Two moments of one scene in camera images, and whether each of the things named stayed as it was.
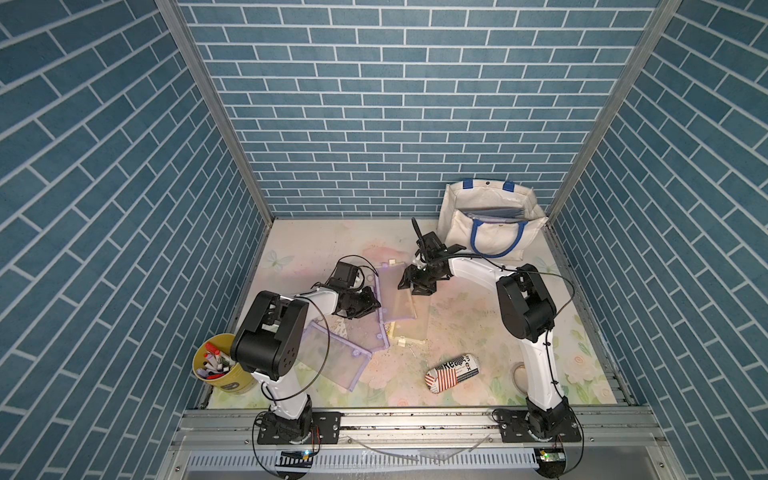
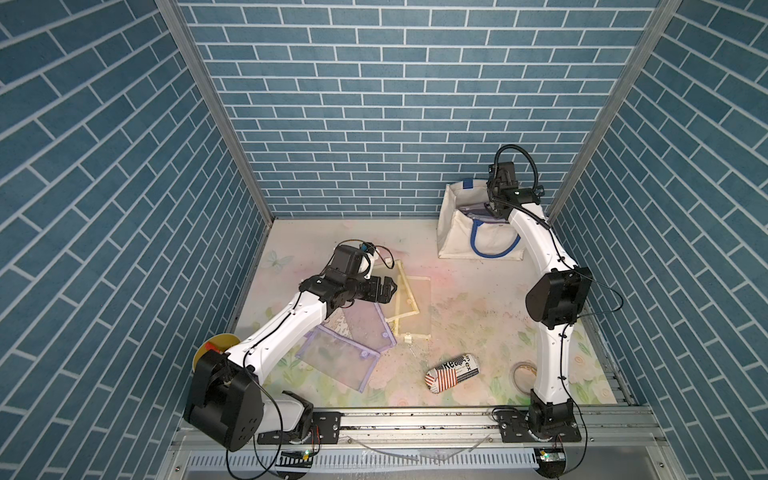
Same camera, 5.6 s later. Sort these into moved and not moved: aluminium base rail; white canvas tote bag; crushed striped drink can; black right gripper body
Moved: black right gripper body
Not moved: white canvas tote bag; aluminium base rail; crushed striped drink can
